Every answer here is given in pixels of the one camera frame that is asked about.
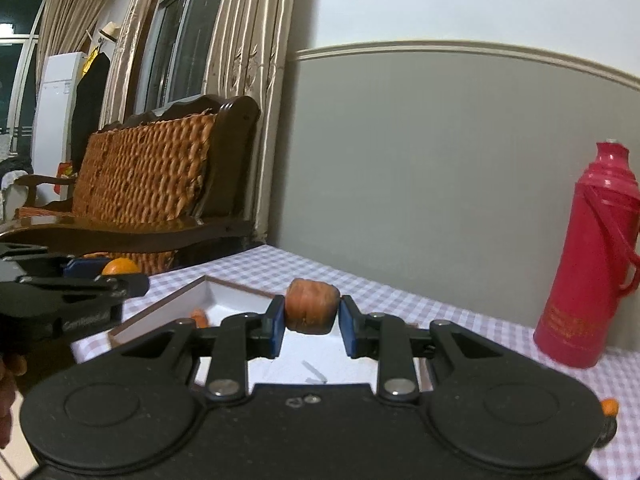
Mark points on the orange woven bench cushion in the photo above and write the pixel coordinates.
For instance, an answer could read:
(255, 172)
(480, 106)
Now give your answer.
(140, 170)

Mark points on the red thermos flask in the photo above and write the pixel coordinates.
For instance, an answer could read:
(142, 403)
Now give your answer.
(585, 285)

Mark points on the striped beige curtain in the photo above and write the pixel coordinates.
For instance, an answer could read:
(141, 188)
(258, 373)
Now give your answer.
(130, 35)
(245, 35)

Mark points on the black coat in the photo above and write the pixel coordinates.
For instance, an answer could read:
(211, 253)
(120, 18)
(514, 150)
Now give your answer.
(90, 110)

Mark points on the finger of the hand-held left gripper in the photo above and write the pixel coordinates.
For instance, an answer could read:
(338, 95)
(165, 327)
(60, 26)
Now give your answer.
(110, 287)
(82, 267)

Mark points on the dark wooden bench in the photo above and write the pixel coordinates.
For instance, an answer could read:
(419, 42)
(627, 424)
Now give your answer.
(235, 160)

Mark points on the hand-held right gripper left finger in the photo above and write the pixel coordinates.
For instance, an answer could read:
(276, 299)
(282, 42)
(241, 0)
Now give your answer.
(275, 327)

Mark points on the white refrigerator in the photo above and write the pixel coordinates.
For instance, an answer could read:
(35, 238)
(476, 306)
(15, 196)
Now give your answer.
(52, 110)

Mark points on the red bag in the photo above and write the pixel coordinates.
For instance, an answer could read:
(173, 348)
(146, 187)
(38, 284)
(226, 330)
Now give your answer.
(66, 172)

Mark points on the person's left hand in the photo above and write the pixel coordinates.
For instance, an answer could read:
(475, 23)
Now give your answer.
(15, 364)

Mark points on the yellow hanging cloth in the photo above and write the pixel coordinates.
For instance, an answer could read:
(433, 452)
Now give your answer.
(89, 62)

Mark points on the orange carrot piece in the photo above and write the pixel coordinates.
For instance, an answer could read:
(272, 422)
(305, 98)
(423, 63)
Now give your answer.
(200, 318)

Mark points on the brown cardboard box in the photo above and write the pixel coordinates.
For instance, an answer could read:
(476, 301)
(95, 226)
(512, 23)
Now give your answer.
(295, 350)

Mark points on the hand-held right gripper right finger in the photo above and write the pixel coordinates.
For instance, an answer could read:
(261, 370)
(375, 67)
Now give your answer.
(348, 330)

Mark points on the plain beige curtain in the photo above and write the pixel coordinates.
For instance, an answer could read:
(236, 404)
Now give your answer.
(70, 10)

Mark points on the dark glass window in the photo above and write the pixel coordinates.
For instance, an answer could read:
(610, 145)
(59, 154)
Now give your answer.
(17, 60)

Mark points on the brownish carrot piece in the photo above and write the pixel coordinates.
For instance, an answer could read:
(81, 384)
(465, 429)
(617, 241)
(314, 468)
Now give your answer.
(310, 310)

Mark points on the beige straw hat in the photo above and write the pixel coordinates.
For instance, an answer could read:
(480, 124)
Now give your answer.
(110, 31)

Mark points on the small orange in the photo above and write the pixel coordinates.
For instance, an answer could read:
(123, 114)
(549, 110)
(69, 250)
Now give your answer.
(120, 266)
(610, 406)

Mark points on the pink checked tablecloth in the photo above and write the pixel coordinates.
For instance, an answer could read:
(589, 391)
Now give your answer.
(425, 310)

